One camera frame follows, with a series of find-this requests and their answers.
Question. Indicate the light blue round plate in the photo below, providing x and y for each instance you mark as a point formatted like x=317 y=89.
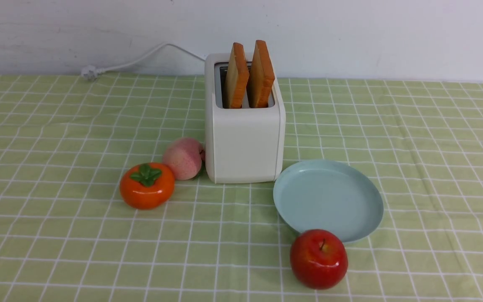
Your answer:
x=328 y=195

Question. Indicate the pink peach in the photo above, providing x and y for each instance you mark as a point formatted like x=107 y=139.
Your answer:
x=185 y=157

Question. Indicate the toasted bread slice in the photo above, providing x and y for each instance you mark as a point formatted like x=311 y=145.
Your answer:
x=237 y=76
x=261 y=76

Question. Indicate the red apple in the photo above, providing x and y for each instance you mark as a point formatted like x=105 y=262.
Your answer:
x=318 y=259

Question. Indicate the orange persimmon with green leaf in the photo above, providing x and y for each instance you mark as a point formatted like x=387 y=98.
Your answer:
x=147 y=186

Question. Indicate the white two-slot toaster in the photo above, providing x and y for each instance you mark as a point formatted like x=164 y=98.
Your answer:
x=241 y=145

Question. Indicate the green checkered tablecloth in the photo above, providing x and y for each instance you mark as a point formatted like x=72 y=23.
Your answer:
x=66 y=235

